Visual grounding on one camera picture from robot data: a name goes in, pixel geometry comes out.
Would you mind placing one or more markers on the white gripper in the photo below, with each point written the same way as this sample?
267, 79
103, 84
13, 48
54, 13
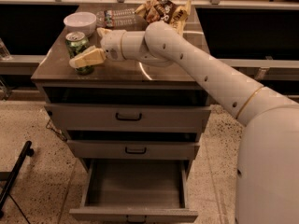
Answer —
111, 45

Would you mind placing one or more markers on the green soda can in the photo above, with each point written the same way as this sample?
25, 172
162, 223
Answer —
76, 43

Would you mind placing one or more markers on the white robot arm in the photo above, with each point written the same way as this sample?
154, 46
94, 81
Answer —
267, 186

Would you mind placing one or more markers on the grey drawer cabinet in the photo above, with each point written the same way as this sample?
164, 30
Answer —
118, 83

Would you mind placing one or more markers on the grey top drawer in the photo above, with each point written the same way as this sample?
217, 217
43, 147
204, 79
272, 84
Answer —
128, 118

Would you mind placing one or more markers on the grey middle drawer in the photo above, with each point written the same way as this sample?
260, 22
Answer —
95, 149

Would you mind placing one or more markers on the grey open bottom drawer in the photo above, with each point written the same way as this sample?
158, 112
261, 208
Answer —
135, 192

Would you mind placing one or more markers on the white bowl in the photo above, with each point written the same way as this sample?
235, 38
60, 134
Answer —
84, 22

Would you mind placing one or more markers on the clear plastic water bottle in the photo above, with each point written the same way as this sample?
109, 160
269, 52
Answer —
115, 18

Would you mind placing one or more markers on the brown chip bag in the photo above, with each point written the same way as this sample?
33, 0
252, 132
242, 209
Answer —
166, 11

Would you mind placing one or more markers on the black left base leg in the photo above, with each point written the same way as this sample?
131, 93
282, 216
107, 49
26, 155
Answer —
8, 178

